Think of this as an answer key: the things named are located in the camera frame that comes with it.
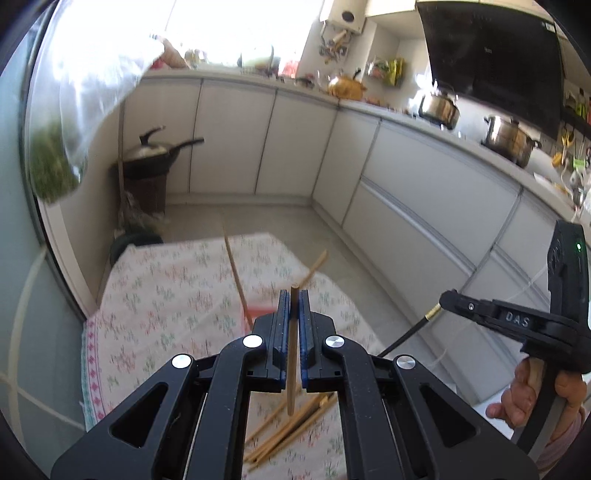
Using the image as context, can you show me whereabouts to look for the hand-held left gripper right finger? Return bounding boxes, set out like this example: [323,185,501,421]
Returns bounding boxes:
[298,288,541,480]

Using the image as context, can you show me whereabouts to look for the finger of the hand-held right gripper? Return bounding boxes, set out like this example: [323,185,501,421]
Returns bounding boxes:
[438,289,555,340]

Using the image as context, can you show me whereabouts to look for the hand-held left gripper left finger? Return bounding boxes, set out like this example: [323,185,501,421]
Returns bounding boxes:
[50,288,291,480]

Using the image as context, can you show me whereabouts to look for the pink plastic basket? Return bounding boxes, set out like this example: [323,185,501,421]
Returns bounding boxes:
[242,299,282,334]

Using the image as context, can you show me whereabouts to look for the light wooden chopstick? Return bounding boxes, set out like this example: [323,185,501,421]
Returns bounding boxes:
[286,285,299,416]

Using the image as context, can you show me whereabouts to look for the black chopstick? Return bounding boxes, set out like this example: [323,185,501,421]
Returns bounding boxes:
[379,305,443,357]

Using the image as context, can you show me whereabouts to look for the bunch of wooden chopsticks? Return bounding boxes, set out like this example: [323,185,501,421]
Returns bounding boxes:
[223,226,341,466]

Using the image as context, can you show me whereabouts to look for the person's right forearm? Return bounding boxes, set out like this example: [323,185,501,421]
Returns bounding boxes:
[538,406,585,476]

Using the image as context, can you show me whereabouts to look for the person's right hand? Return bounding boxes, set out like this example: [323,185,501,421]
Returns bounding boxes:
[487,357,588,430]

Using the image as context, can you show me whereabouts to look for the floral tablecloth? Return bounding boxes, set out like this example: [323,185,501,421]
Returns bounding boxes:
[81,233,389,480]

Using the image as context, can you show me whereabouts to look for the hanging kitchen tools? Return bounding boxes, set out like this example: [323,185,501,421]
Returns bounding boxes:
[551,87,591,178]

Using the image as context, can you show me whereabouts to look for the white kitchen cabinets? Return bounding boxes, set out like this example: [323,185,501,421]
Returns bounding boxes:
[121,74,589,416]

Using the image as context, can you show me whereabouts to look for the steel steamer pot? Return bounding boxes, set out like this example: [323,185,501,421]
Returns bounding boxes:
[481,115,542,169]

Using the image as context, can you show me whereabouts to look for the dark round stool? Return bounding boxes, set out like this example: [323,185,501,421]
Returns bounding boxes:
[110,232,163,267]

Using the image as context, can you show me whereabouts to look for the bag of vegetables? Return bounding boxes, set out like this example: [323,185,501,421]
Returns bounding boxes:
[115,191,164,234]

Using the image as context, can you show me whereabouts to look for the black wok with lid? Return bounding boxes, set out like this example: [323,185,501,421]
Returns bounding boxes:
[121,126,205,182]

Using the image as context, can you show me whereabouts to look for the steel kettle on stove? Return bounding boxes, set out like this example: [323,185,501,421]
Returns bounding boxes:
[417,80,461,131]

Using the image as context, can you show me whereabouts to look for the black range hood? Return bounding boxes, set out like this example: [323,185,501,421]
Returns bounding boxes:
[414,0,568,140]

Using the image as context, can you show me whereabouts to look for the golden pot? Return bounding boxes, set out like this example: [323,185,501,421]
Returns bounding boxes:
[327,68,369,101]

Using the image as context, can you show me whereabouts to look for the glass sliding door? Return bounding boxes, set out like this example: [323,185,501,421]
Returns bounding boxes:
[0,0,100,476]

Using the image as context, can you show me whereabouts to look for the hanging yellow green bags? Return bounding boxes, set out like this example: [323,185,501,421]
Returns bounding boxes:
[366,56,406,88]

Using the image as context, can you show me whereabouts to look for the water heater pipes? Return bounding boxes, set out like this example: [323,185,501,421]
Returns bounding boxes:
[320,29,350,64]

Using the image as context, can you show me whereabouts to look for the kitchen window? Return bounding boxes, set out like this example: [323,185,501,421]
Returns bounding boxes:
[161,0,325,66]

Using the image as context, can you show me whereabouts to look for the plastic bag of greens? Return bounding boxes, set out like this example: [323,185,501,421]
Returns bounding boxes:
[27,0,164,204]

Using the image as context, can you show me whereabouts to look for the white water heater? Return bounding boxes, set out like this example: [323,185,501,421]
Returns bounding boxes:
[322,0,369,36]

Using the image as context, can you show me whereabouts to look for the white wall cabinet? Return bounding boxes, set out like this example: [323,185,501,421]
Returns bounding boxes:
[365,0,419,20]

